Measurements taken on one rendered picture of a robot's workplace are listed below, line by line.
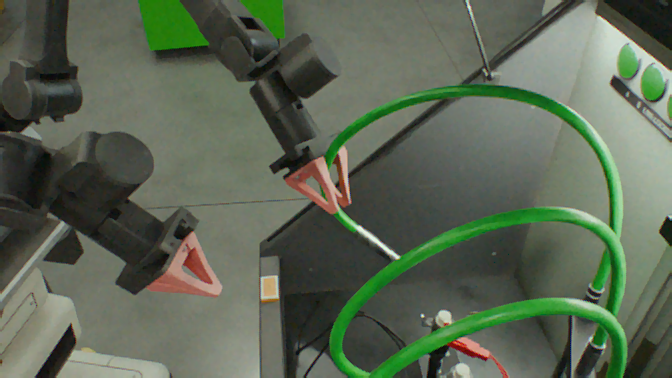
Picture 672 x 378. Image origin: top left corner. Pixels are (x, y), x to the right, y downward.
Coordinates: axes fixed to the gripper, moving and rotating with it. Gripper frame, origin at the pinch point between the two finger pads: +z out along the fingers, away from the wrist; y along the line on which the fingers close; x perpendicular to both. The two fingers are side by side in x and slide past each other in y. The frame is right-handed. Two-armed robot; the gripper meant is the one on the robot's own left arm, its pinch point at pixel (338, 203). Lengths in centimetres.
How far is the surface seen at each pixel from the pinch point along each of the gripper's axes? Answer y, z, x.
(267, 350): -3.6, 14.8, 26.1
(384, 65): 276, -67, 141
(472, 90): 0.7, -3.3, -24.5
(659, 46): 19.4, 3.0, -38.5
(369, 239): 3.4, 6.7, 1.3
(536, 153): 39.6, 10.1, -11.7
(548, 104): 3.4, 2.1, -29.7
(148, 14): 182, -172, 220
